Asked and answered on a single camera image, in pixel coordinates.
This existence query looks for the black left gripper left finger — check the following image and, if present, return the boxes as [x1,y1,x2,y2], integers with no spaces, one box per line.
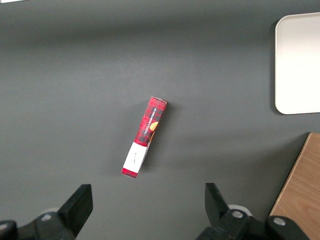
[0,184,94,240]

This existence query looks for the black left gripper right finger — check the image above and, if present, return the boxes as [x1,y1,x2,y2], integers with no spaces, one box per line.
[196,182,311,240]

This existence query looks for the wooden drawer cabinet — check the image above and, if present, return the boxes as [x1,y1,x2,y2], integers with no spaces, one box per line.
[269,132,320,240]

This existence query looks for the red tartan cookie box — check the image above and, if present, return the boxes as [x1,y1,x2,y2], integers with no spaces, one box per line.
[121,96,168,180]

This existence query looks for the beige plastic tray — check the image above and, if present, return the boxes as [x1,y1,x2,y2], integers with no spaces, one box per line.
[274,11,320,115]

